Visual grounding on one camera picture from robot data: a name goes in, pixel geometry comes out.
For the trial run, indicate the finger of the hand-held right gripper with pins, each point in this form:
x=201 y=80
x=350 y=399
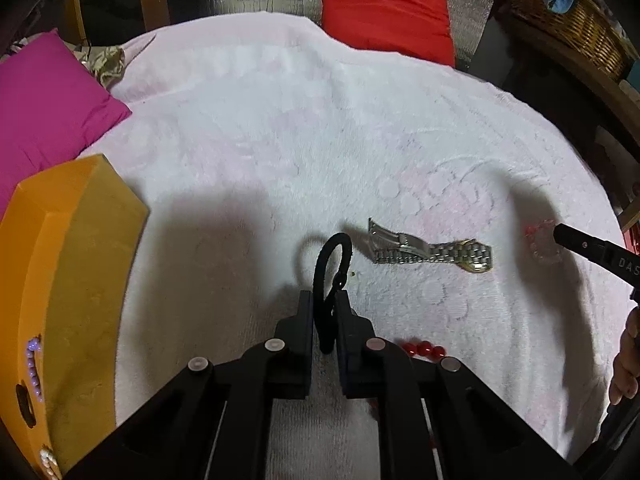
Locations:
x=590 y=250

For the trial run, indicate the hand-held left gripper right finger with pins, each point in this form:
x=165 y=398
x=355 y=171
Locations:
x=344 y=320

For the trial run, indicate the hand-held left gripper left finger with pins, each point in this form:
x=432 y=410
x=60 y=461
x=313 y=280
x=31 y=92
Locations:
x=305 y=320

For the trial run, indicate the yellow jewelry box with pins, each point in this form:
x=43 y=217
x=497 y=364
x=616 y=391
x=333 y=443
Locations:
x=75 y=260

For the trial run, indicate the person's right hand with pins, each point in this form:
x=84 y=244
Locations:
x=625 y=365

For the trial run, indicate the silver metal wristwatch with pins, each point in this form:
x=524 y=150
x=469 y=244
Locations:
x=450 y=251

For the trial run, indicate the white textured towel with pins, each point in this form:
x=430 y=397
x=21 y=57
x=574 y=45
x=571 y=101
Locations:
x=300 y=135

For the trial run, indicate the wicker basket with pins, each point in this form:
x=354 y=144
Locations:
x=575 y=25

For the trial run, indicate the red cushion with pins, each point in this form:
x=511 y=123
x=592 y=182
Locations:
x=385 y=5

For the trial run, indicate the gold crumpled cloth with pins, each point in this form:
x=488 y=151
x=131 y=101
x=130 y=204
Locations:
x=107 y=62

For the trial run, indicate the magenta cushion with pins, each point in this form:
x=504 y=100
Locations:
x=45 y=100

